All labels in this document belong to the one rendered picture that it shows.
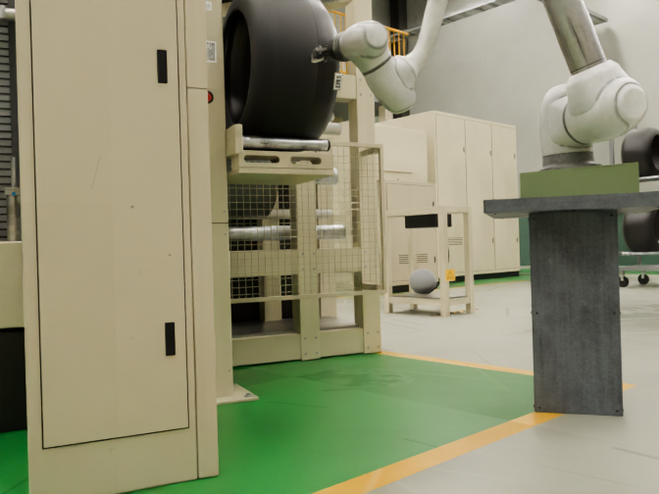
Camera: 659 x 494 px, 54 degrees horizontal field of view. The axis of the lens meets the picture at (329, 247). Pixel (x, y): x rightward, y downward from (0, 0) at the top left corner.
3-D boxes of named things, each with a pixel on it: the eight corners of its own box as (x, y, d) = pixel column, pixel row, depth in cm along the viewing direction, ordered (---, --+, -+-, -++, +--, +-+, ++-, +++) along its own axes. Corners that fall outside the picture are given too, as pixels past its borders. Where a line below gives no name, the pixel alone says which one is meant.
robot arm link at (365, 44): (329, 39, 189) (354, 77, 194) (354, 30, 175) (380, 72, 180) (356, 19, 191) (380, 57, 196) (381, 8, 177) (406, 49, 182)
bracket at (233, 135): (234, 153, 217) (234, 123, 217) (206, 168, 253) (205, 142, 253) (244, 153, 218) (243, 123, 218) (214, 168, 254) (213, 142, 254)
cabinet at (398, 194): (387, 293, 698) (384, 178, 698) (351, 292, 739) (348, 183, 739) (439, 288, 758) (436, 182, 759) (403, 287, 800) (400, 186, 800)
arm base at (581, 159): (595, 173, 215) (594, 157, 215) (602, 168, 194) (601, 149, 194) (537, 178, 221) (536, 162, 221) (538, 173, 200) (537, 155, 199)
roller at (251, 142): (238, 148, 222) (238, 135, 221) (234, 147, 226) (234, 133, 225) (329, 152, 237) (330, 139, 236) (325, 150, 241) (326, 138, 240)
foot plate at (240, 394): (181, 410, 213) (181, 403, 213) (166, 394, 237) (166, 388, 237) (259, 400, 224) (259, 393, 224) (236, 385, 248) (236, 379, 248)
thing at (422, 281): (446, 317, 460) (442, 205, 460) (384, 312, 504) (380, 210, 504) (475, 313, 483) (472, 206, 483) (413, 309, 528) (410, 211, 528)
